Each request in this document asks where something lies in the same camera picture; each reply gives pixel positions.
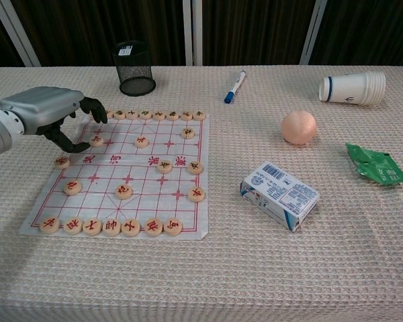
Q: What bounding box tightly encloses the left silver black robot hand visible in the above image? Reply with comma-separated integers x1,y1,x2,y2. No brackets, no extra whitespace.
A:
0,86,109,154

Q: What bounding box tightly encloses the chinese chess board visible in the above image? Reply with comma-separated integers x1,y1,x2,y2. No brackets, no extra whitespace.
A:
18,112,212,241

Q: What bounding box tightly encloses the black mesh pen holder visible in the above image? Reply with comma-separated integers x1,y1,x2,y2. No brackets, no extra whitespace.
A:
112,40,157,97

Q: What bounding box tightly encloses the white blue marker pen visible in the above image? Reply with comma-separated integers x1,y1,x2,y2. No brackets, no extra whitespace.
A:
224,69,247,104

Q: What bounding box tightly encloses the beige waffle tablecloth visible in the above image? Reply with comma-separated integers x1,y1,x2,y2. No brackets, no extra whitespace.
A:
0,64,403,322

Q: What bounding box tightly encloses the blue white carton box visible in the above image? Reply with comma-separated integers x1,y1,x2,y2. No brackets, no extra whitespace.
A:
239,160,321,233

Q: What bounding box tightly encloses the orange ball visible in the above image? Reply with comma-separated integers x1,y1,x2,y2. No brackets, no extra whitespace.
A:
281,109,318,146

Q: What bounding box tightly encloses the green snack packet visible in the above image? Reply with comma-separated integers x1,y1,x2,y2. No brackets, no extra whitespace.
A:
345,142,403,186

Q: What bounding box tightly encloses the white partition frame post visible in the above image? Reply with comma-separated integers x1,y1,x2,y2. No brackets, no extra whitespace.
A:
0,0,42,67
183,0,193,66
300,0,329,66
193,0,204,66

